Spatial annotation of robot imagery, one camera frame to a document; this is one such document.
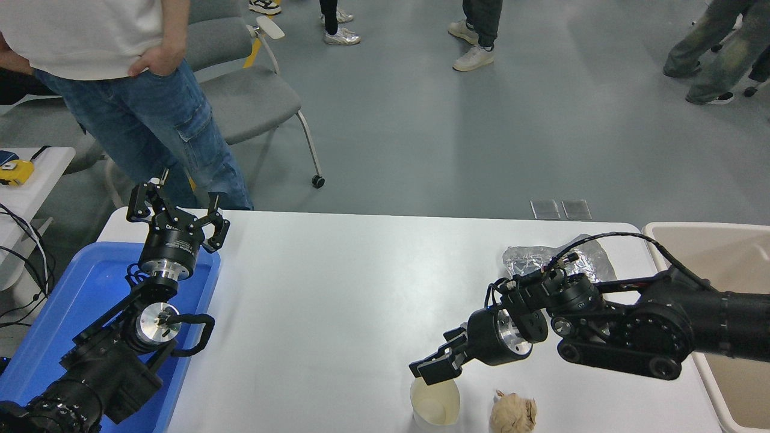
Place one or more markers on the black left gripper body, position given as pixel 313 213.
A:
pixel 172 248

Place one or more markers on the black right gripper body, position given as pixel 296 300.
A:
pixel 484 337

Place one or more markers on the white paper cup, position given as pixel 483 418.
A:
pixel 436 406

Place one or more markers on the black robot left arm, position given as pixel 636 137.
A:
pixel 105 367

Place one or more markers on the person's forearm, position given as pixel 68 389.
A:
pixel 173 24

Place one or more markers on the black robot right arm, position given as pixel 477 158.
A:
pixel 662 325

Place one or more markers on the person's hand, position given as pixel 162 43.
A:
pixel 157 60

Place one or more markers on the crumpled tan paper ball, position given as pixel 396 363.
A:
pixel 512 414

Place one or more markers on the crumpled silver foil tray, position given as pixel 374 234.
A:
pixel 529 260

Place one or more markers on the blue plastic tray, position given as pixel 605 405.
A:
pixel 84 288

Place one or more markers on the white side table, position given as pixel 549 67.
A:
pixel 33 192

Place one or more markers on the grey chair with castors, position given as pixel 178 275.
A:
pixel 246 102

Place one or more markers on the metal floor plate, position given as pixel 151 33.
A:
pixel 545 210
pixel 577 210

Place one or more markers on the yellow handheld device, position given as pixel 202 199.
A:
pixel 16 172

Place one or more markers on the person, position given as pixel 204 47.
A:
pixel 337 27
pixel 265 6
pixel 481 30
pixel 722 54
pixel 90 36

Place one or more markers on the large pale plastic bin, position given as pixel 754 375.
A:
pixel 710 252

